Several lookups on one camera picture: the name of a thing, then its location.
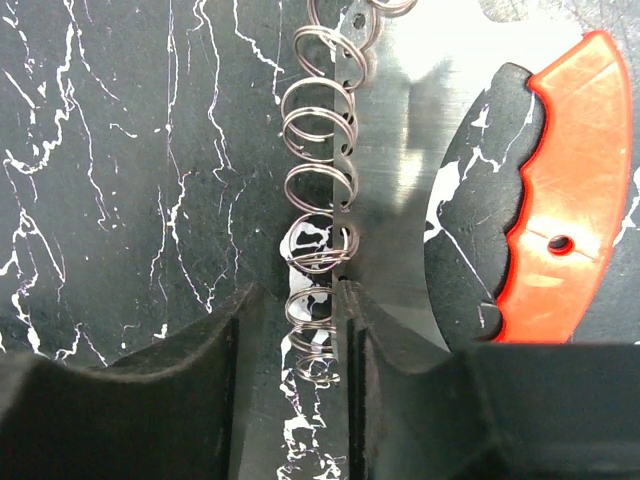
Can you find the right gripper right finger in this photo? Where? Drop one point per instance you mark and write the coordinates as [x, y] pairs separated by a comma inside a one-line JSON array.
[[493, 411]]

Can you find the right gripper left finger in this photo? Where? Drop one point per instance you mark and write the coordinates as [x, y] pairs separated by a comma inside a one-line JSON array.
[[176, 409]]

